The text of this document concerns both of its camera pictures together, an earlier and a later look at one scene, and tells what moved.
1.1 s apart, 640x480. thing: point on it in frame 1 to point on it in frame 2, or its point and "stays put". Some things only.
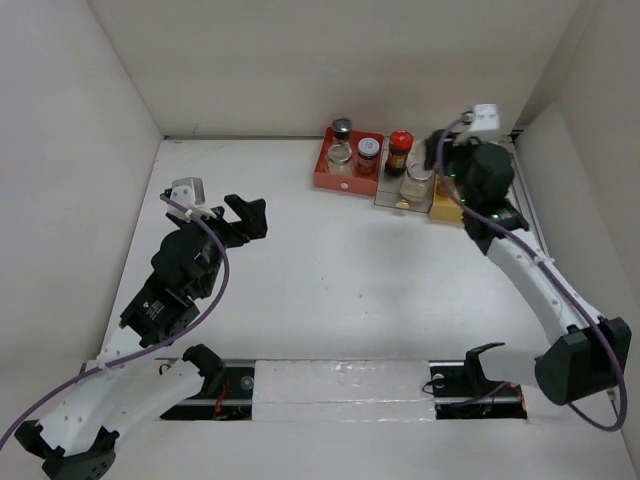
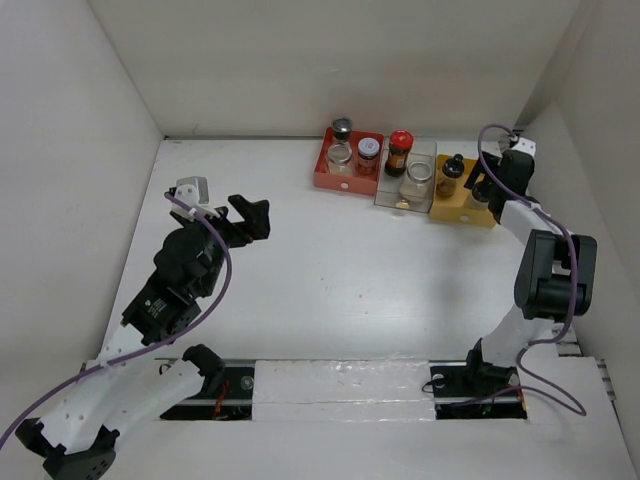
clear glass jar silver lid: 417,185 stays put
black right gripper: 431,148 to 474,177
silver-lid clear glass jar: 338,159 stays put
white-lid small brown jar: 368,149 stays put
